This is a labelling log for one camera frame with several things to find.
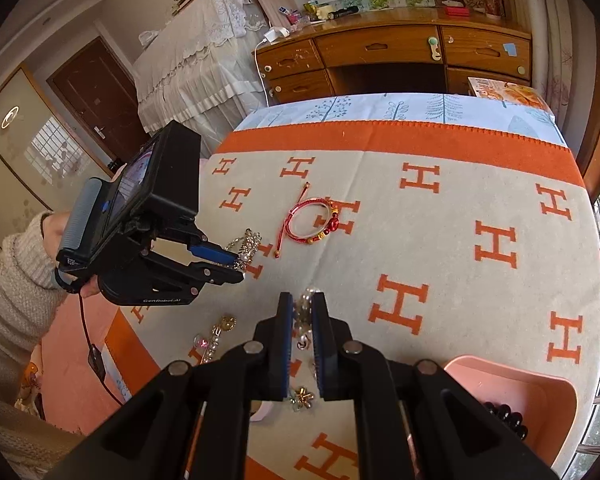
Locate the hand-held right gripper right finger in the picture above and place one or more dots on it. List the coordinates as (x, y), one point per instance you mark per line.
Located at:
(321, 345)

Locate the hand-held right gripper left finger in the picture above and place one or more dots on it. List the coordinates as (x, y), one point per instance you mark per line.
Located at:
(283, 345)

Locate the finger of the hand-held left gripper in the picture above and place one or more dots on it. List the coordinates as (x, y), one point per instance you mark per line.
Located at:
(215, 274)
(212, 254)

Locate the gold flower crystal hairpin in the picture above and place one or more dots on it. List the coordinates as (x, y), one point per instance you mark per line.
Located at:
(225, 323)

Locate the gold flower charm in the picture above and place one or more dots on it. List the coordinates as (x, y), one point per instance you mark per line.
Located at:
(302, 398)

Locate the pink crystal earring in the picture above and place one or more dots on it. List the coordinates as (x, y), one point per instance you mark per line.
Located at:
(200, 343)

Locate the pink plastic tray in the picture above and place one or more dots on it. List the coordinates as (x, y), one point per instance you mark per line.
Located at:
(520, 390)

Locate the person's left forearm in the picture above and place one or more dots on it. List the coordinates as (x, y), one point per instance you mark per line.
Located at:
(15, 300)

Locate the person's left hand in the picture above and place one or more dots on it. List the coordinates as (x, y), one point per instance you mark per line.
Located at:
(55, 235)

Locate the lace-covered piano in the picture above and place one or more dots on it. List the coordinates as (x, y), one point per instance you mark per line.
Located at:
(195, 75)

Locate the brown door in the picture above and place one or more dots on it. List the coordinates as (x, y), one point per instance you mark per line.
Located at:
(95, 90)

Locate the orange patterned blanket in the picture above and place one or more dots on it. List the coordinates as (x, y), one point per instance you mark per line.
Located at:
(455, 270)

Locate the frosted glass sliding door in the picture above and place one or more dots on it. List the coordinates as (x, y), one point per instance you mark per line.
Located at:
(10, 160)

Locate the pink quilt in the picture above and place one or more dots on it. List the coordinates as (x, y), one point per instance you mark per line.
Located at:
(75, 385)

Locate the white charger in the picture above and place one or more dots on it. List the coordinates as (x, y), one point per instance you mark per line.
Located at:
(276, 35)

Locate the pen holder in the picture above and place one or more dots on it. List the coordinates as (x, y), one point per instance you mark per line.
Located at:
(311, 9)

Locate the black flashlight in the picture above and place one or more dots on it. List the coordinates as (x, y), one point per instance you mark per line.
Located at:
(342, 11)

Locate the wooden desk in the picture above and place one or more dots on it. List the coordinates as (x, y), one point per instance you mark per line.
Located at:
(380, 47)

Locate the person's cream knit sweater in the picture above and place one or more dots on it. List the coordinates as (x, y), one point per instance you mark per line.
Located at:
(10, 435)

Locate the green white drawer lock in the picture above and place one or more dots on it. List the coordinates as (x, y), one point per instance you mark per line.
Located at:
(434, 50)

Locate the food picture magazine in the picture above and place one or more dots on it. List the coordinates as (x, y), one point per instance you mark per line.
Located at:
(510, 94)

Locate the small red box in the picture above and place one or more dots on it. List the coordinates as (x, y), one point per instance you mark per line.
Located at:
(457, 11)

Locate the pale floral curtain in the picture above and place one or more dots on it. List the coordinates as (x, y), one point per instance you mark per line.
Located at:
(545, 35)

